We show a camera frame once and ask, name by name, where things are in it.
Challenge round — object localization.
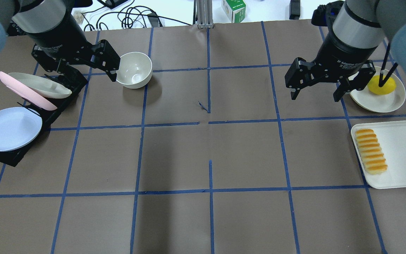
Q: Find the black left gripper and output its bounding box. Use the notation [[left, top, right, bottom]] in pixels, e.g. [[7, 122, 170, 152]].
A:
[[21, 7, 121, 89]]

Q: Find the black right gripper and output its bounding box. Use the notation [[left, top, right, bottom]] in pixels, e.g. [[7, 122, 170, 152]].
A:
[[285, 34, 376, 102]]

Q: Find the sliced bread loaf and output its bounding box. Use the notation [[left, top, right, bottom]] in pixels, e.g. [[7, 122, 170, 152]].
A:
[[355, 129, 388, 175]]

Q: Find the blue plate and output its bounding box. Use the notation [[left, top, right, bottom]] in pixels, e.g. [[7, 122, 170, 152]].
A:
[[0, 107, 43, 152]]

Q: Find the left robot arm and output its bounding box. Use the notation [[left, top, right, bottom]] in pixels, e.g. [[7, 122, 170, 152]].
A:
[[0, 0, 121, 82]]

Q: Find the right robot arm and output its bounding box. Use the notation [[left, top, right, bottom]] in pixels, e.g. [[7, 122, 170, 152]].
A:
[[285, 0, 406, 102]]

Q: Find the cream plate in rack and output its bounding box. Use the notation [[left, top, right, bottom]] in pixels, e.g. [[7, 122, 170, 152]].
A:
[[8, 72, 72, 99]]

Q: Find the pink plate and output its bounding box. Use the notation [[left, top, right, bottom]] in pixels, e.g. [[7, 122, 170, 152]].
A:
[[0, 71, 57, 111]]

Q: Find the black plate rack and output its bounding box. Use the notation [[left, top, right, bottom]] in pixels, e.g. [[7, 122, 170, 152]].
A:
[[0, 71, 87, 166]]

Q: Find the white bowl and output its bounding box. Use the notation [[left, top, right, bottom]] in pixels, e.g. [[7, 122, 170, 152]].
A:
[[116, 52, 153, 89]]

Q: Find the yellow lemon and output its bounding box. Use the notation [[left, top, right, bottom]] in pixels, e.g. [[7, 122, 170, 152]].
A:
[[366, 75, 396, 95]]

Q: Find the black power adapter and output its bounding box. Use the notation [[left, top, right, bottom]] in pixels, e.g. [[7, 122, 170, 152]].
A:
[[289, 0, 301, 20]]

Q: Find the green white box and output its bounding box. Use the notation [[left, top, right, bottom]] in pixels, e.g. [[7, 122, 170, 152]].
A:
[[221, 0, 246, 24]]

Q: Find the black cable bundle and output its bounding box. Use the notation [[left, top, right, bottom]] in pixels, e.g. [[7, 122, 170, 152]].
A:
[[80, 0, 193, 31]]

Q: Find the aluminium frame post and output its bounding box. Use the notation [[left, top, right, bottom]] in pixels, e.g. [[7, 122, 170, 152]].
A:
[[193, 0, 214, 29]]

